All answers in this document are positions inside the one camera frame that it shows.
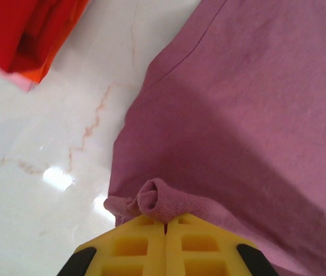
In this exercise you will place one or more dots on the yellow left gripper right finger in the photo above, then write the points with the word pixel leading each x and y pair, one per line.
pixel 208 247

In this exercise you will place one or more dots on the mauve purple t-shirt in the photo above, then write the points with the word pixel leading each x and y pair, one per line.
pixel 237 115

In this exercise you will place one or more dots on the red folded t-shirt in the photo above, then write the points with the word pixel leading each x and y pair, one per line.
pixel 13 31

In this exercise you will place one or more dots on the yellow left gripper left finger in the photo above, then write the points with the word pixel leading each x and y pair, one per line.
pixel 128 250

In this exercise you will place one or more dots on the orange folded t-shirt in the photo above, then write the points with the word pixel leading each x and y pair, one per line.
pixel 53 51

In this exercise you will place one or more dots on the pink folded t-shirt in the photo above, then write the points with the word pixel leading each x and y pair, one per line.
pixel 13 79

